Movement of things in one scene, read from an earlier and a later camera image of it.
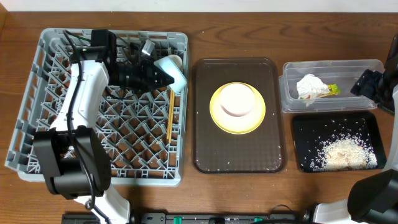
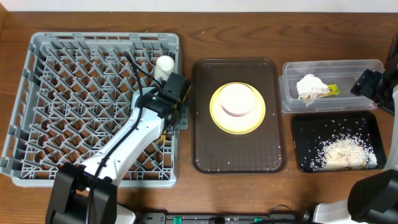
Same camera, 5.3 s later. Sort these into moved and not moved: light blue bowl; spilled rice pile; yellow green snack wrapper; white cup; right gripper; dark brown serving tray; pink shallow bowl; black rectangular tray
Moved: light blue bowl; white cup
Not moved: dark brown serving tray; spilled rice pile; right gripper; pink shallow bowl; black rectangular tray; yellow green snack wrapper
